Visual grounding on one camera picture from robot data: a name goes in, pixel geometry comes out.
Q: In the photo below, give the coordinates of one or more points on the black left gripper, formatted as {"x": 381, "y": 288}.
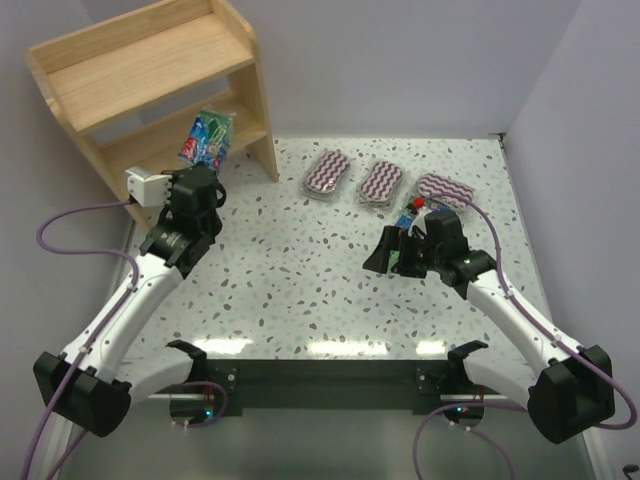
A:
{"x": 201, "y": 179}

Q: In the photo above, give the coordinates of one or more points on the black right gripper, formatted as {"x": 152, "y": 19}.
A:
{"x": 407, "y": 255}

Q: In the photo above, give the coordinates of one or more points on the purple wavy sponge pack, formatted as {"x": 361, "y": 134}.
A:
{"x": 379, "y": 188}
{"x": 441, "y": 192}
{"x": 323, "y": 179}

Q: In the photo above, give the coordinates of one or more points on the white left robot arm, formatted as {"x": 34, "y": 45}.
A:
{"x": 83, "y": 383}

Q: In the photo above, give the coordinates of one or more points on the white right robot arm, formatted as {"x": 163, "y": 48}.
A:
{"x": 569, "y": 390}

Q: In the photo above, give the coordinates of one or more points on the wooden three-tier shelf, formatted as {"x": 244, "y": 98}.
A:
{"x": 95, "y": 76}

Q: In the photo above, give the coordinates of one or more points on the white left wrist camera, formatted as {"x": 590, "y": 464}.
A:
{"x": 147, "y": 189}

